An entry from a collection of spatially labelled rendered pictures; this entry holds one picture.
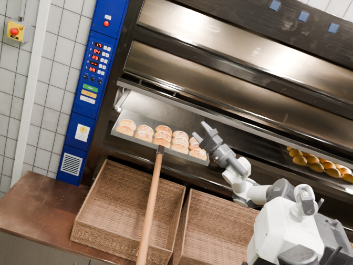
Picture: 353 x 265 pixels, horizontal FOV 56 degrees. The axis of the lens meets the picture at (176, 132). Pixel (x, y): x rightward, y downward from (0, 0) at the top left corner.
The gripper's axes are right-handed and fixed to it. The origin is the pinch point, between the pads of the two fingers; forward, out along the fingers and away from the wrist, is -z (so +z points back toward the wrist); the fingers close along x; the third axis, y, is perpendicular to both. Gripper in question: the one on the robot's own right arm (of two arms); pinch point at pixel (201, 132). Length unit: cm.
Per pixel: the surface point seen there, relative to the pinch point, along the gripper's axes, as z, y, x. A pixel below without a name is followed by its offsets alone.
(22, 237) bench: -26, 58, -91
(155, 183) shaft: 3.9, 25.6, -17.4
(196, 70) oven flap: -34, -39, -4
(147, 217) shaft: 14.5, 44.5, -10.2
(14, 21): -112, 22, -24
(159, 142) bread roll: -15.3, -4.1, -29.1
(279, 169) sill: 39, -66, -29
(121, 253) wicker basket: 14, 26, -79
